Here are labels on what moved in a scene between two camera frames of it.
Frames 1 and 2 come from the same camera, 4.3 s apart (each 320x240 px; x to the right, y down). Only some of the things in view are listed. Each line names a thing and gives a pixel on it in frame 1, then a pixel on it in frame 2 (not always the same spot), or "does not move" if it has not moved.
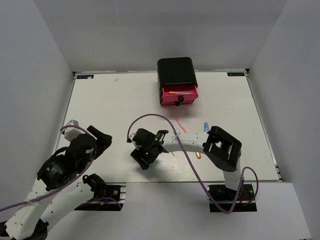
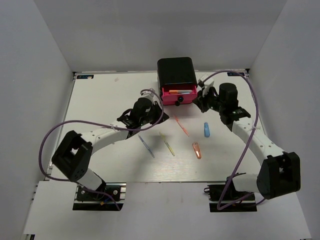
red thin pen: [180, 123] does not move
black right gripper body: [144, 152] to [210, 101]
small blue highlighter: [206, 126] does not move
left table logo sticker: [85, 76] does not move
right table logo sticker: [236, 74] does not move
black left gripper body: [102, 144] to [154, 115]
